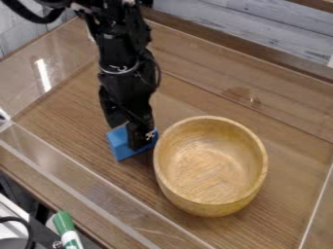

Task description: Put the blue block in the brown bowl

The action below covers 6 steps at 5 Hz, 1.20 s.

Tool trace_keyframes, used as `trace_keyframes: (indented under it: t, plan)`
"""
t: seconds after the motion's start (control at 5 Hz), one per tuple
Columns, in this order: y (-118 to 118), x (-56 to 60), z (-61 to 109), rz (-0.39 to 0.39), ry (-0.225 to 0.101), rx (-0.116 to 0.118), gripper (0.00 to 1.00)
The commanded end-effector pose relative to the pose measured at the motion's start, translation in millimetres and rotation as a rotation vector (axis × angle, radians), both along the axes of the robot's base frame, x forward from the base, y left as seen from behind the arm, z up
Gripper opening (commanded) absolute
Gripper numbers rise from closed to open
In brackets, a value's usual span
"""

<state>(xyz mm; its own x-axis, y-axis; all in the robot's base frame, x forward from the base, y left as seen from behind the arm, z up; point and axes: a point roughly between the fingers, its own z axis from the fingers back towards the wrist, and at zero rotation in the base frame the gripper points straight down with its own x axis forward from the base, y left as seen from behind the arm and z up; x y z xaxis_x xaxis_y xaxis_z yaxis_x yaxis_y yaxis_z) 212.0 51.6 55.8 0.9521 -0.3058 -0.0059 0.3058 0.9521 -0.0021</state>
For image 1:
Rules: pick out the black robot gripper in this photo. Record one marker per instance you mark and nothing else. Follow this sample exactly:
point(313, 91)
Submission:
point(125, 100)

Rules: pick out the green and white marker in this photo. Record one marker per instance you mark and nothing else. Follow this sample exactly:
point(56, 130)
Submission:
point(66, 229)

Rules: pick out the brown wooden bowl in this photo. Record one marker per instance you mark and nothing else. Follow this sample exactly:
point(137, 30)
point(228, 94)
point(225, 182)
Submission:
point(210, 164)

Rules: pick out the blue foam block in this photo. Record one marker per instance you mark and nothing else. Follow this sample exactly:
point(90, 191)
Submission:
point(117, 138)

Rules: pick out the clear acrylic tray wall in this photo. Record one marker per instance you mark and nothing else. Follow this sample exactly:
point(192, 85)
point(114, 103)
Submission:
point(107, 214)

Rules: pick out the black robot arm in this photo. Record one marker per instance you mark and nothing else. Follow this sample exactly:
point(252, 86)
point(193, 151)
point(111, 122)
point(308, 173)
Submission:
point(115, 24)

